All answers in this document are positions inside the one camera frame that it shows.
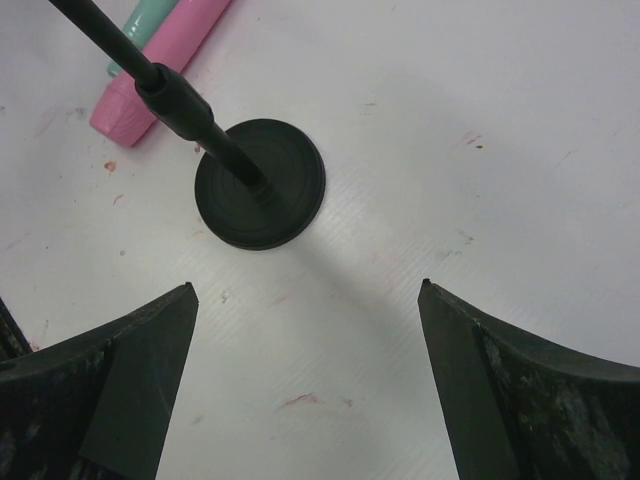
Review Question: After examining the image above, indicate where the mint green microphone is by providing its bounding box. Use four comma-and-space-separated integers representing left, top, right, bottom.
122, 0, 178, 50

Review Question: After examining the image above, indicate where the black round-base microphone stand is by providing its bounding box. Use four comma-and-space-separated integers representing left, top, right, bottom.
54, 1, 326, 250

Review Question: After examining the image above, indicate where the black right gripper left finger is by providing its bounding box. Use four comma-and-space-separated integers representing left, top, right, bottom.
1, 283, 198, 479

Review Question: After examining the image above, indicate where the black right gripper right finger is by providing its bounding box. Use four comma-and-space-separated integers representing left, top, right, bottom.
418, 280, 639, 479

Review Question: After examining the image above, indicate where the pink microphone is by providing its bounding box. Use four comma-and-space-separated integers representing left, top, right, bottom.
90, 0, 230, 147

